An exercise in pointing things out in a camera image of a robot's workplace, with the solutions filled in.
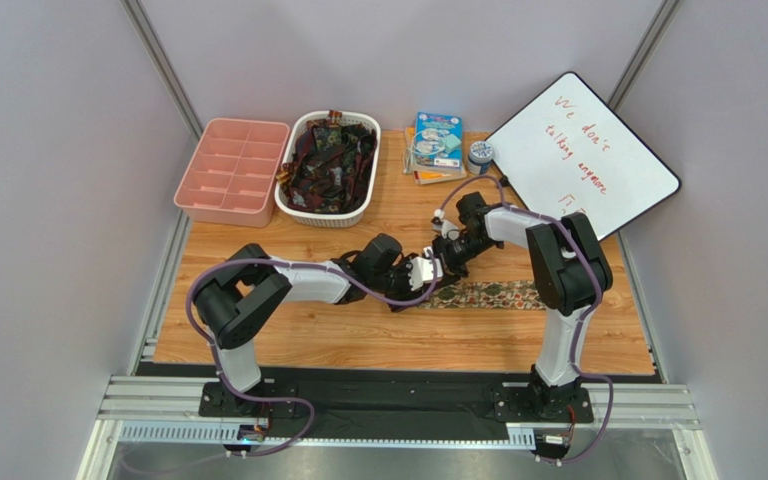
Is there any patterned paisley necktie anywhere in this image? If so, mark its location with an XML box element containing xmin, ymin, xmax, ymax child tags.
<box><xmin>418</xmin><ymin>280</ymin><xmax>545</xmax><ymax>310</ymax></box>

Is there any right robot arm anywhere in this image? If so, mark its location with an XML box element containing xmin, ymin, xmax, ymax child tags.
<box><xmin>432</xmin><ymin>192</ymin><xmax>613</xmax><ymax>418</ymax></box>

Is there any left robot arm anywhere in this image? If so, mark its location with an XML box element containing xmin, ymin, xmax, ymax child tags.
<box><xmin>185</xmin><ymin>234</ymin><xmax>444</xmax><ymax>406</ymax></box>

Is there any pile of dark ties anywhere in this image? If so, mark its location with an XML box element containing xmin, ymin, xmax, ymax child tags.
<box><xmin>277</xmin><ymin>118</ymin><xmax>378</xmax><ymax>215</ymax></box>

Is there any blue packaged book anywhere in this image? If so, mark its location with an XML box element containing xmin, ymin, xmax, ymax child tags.
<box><xmin>408</xmin><ymin>111</ymin><xmax>463</xmax><ymax>173</ymax></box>

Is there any white perforated basket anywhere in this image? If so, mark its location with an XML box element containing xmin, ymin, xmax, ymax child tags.
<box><xmin>274</xmin><ymin>110</ymin><xmax>382</xmax><ymax>228</ymax></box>

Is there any white dry-erase board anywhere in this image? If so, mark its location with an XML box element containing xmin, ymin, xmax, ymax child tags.
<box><xmin>487</xmin><ymin>72</ymin><xmax>681</xmax><ymax>239</ymax></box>

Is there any pink divided tray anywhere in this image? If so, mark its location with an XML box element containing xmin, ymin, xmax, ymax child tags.
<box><xmin>173</xmin><ymin>118</ymin><xmax>290</xmax><ymax>228</ymax></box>

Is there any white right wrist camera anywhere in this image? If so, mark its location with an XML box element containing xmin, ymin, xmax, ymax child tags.
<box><xmin>431</xmin><ymin>208</ymin><xmax>460</xmax><ymax>240</ymax></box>

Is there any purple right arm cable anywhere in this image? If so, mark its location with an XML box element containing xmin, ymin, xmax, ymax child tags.
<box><xmin>431</xmin><ymin>174</ymin><xmax>616</xmax><ymax>466</ymax></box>

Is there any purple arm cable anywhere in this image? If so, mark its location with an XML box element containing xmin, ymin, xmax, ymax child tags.
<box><xmin>185</xmin><ymin>247</ymin><xmax>444</xmax><ymax>459</ymax></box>
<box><xmin>431</xmin><ymin>174</ymin><xmax>616</xmax><ymax>466</ymax></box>

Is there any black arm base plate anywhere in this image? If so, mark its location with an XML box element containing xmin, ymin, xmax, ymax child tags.
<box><xmin>136</xmin><ymin>361</ymin><xmax>662</xmax><ymax>442</ymax></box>

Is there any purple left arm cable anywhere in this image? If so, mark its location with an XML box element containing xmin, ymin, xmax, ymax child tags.
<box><xmin>185</xmin><ymin>247</ymin><xmax>444</xmax><ymax>459</ymax></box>

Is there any aluminium rail frame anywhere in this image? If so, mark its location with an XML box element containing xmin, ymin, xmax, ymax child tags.
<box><xmin>78</xmin><ymin>367</ymin><xmax>717</xmax><ymax>479</ymax></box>

